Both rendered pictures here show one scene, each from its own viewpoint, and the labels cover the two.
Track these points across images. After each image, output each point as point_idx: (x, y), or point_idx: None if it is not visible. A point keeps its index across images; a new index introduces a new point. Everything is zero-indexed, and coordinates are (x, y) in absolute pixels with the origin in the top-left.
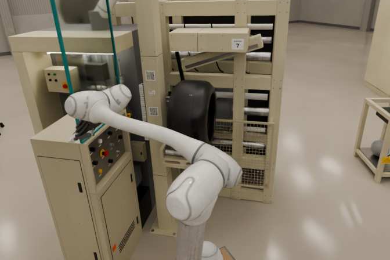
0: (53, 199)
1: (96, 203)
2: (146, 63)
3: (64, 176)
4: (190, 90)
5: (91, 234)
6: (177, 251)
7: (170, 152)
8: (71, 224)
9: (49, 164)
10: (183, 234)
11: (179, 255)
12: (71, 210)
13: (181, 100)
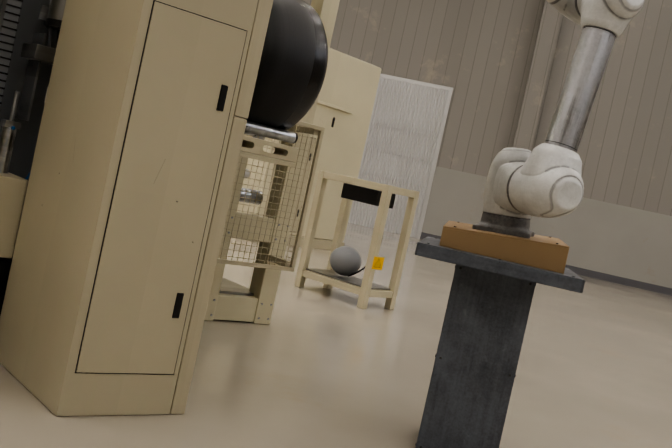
0: (137, 128)
1: (237, 145)
2: None
3: (196, 65)
4: None
5: (195, 235)
6: (582, 82)
7: None
8: (153, 205)
9: (174, 27)
10: (603, 50)
11: (587, 86)
12: (173, 161)
13: (294, 8)
